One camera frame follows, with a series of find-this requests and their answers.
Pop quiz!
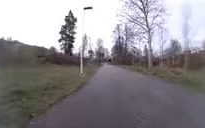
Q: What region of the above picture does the grey street lamp pole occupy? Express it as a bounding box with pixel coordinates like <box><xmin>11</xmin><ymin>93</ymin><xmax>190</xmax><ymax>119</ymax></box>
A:
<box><xmin>79</xmin><ymin>6</ymin><xmax>94</xmax><ymax>76</ymax></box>

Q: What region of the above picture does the grey asphalt path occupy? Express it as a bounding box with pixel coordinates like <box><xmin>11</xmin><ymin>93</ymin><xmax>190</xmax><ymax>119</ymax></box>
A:
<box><xmin>27</xmin><ymin>62</ymin><xmax>205</xmax><ymax>128</ymax></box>

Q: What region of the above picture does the dark conifer tree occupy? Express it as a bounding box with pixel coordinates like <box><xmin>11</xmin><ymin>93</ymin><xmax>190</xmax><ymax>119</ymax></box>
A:
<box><xmin>57</xmin><ymin>9</ymin><xmax>78</xmax><ymax>57</ymax></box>

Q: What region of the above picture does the tall bare birch tree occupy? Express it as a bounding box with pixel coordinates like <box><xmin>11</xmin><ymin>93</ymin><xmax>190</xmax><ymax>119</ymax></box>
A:
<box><xmin>119</xmin><ymin>0</ymin><xmax>168</xmax><ymax>70</ymax></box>

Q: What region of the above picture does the dark brushy hedge bank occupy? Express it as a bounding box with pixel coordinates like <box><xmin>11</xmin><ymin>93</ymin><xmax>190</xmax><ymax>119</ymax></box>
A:
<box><xmin>0</xmin><ymin>37</ymin><xmax>91</xmax><ymax>68</ymax></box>

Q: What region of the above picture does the grass field with bare patches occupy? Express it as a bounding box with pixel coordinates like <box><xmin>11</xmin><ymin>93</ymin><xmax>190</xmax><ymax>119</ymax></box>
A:
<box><xmin>0</xmin><ymin>61</ymin><xmax>102</xmax><ymax>128</ymax></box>

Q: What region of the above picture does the grass verge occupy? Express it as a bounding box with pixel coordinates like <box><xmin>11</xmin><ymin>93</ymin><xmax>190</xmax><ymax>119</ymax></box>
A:
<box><xmin>115</xmin><ymin>63</ymin><xmax>205</xmax><ymax>96</ymax></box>

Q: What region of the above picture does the brown hedge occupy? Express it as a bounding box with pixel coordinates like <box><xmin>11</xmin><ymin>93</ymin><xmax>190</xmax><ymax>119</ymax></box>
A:
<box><xmin>151</xmin><ymin>49</ymin><xmax>205</xmax><ymax>72</ymax></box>

